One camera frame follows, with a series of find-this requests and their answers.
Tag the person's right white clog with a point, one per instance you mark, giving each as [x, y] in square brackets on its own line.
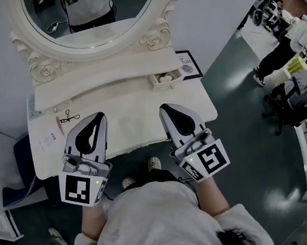
[154, 164]

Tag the person's grey sweater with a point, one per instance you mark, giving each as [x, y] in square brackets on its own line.
[161, 224]

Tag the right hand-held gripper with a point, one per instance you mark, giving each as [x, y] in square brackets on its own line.
[210, 160]

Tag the black eyelash curler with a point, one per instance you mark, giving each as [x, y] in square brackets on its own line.
[70, 117]

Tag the black framed picture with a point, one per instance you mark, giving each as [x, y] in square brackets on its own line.
[190, 63]

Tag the grey printed sheet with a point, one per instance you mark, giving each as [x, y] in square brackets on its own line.
[33, 107]

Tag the person's left white clog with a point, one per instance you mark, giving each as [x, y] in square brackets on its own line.
[128, 182]

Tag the small white vanity drawer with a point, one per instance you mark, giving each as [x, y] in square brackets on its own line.
[169, 83]

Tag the white paper card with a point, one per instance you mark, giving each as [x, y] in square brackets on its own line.
[48, 139]

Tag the white ornate vanity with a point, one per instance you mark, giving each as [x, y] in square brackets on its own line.
[129, 105]

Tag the black office chair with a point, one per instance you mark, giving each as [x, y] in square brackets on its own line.
[287, 114]

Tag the yellow-green foam block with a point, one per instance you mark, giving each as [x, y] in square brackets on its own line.
[297, 65]

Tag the blue cushion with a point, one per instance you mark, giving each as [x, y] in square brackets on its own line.
[25, 164]

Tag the person's right forearm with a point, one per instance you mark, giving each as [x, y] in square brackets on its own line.
[212, 195]

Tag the person's white clog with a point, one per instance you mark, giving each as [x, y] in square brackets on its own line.
[154, 164]
[128, 182]

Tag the beige makeup sponge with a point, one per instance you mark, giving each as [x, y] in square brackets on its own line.
[165, 77]

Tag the person's black shorts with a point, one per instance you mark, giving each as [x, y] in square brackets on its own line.
[162, 175]

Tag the grey jacket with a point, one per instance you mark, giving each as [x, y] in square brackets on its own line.
[302, 88]

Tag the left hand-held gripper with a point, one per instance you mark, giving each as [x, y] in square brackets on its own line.
[76, 189]

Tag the person's left forearm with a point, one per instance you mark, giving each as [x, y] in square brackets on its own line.
[95, 220]

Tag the oval white-framed mirror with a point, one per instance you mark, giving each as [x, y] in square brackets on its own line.
[96, 46]

